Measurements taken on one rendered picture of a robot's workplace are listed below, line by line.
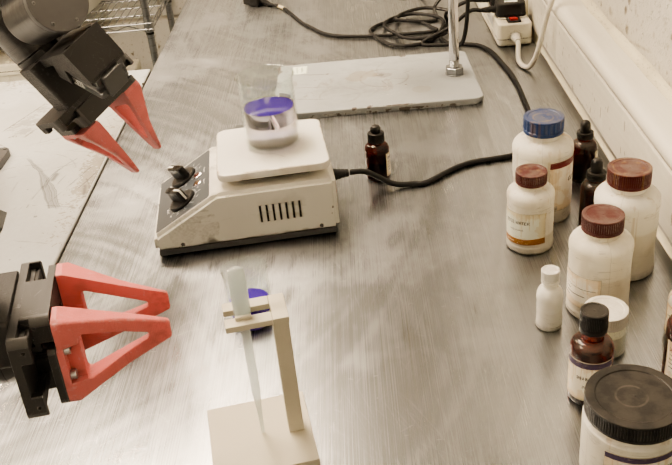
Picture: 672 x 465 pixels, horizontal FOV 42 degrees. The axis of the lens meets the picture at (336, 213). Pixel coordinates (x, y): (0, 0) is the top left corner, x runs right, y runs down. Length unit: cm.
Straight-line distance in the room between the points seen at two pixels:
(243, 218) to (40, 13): 30
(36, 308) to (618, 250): 47
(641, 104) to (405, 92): 41
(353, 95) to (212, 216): 42
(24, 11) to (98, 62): 7
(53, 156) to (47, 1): 49
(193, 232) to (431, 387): 33
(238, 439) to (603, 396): 28
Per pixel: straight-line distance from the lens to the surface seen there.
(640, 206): 84
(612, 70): 109
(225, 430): 73
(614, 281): 80
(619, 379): 66
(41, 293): 63
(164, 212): 98
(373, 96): 128
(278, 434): 71
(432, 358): 78
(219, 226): 94
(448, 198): 102
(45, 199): 116
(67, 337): 60
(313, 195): 93
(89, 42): 81
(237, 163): 94
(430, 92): 128
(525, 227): 89
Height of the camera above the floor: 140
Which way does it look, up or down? 30 degrees down
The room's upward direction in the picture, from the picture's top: 6 degrees counter-clockwise
